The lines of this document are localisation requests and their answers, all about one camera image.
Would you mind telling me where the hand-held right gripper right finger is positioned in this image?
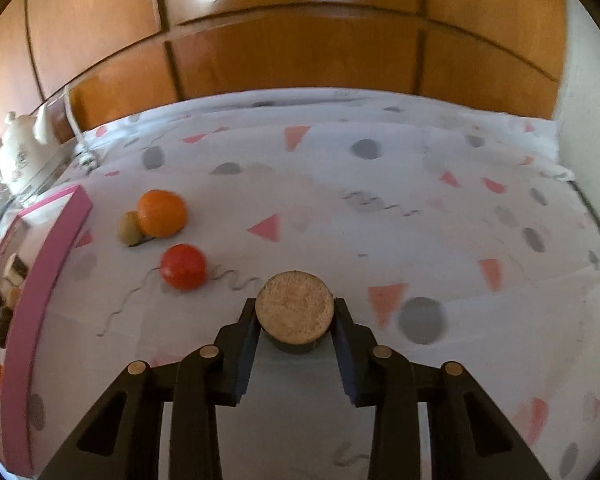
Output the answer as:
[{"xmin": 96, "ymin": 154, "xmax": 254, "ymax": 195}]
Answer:
[{"xmin": 332, "ymin": 299, "xmax": 551, "ymax": 480}]

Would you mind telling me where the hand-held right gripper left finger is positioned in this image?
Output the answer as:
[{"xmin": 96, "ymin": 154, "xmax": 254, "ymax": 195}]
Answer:
[{"xmin": 40, "ymin": 299, "xmax": 258, "ymax": 480}]

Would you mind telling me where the sugar cane piece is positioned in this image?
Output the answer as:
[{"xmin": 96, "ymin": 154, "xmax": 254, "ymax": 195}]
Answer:
[
  {"xmin": 2, "ymin": 255, "xmax": 31, "ymax": 287},
  {"xmin": 255, "ymin": 270, "xmax": 334, "ymax": 354}
]

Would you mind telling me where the pink rimmed tray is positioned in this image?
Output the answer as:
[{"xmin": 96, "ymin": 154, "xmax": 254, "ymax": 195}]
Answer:
[{"xmin": 0, "ymin": 185, "xmax": 93, "ymax": 478}]

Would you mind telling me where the large dark brown round fruit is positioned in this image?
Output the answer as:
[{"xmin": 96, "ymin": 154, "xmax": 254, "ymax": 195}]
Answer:
[{"xmin": 0, "ymin": 306, "xmax": 15, "ymax": 349}]

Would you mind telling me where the red tomato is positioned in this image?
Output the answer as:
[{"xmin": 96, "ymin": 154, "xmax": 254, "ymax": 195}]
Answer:
[{"xmin": 160, "ymin": 244, "xmax": 207, "ymax": 291}]

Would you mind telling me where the small orange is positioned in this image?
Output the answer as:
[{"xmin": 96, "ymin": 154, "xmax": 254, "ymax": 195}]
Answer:
[{"xmin": 137, "ymin": 189, "xmax": 188, "ymax": 239}]

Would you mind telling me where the small brown kiwi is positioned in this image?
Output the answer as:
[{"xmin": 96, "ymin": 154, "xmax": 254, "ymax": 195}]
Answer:
[{"xmin": 118, "ymin": 211, "xmax": 144, "ymax": 242}]

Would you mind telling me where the white ceramic electric kettle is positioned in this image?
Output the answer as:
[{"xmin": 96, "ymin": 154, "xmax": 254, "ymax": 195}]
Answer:
[{"xmin": 0, "ymin": 109, "xmax": 65, "ymax": 196}]

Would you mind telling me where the white power cable with plug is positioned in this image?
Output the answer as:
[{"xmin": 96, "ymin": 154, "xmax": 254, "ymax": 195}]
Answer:
[{"xmin": 62, "ymin": 85, "xmax": 101, "ymax": 172}]

